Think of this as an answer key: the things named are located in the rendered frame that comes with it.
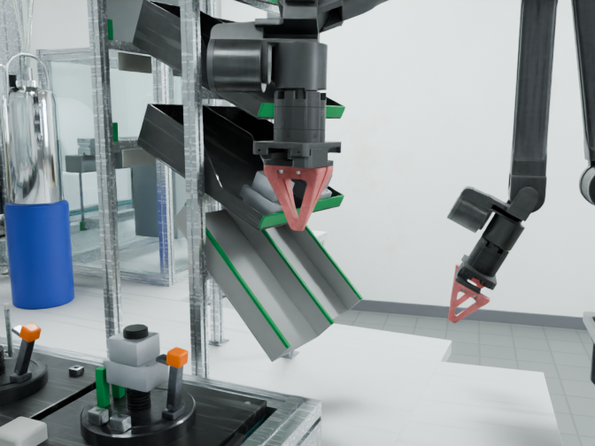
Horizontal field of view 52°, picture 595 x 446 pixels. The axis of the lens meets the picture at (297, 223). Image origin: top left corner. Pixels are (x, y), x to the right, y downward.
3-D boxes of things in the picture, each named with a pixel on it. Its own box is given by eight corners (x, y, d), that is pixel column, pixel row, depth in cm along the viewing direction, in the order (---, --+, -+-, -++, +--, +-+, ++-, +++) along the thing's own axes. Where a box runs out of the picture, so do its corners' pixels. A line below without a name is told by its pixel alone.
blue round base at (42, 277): (87, 296, 169) (81, 200, 165) (42, 312, 155) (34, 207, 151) (44, 290, 175) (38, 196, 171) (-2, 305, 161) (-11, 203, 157)
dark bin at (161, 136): (308, 219, 100) (324, 179, 97) (258, 231, 89) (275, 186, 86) (191, 142, 112) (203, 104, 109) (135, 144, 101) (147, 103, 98)
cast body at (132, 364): (169, 379, 77) (167, 326, 76) (146, 393, 73) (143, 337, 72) (118, 367, 80) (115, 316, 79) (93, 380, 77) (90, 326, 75)
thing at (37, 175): (76, 200, 164) (67, 54, 158) (34, 207, 152) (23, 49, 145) (38, 197, 170) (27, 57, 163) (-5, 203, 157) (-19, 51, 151)
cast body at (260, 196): (288, 219, 95) (304, 180, 93) (271, 224, 92) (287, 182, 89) (249, 194, 99) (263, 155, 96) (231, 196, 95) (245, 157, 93)
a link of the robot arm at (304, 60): (327, 30, 63) (328, 38, 68) (260, 30, 63) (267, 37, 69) (325, 99, 64) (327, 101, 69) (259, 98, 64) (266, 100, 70)
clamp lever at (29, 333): (31, 373, 86) (42, 327, 83) (19, 379, 84) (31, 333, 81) (12, 360, 87) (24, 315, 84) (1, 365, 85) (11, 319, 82)
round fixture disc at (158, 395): (216, 409, 81) (216, 395, 80) (150, 462, 68) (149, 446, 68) (131, 389, 86) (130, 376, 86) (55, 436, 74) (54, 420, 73)
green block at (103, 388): (111, 403, 78) (108, 366, 77) (104, 408, 77) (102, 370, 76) (103, 402, 78) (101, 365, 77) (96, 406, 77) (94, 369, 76)
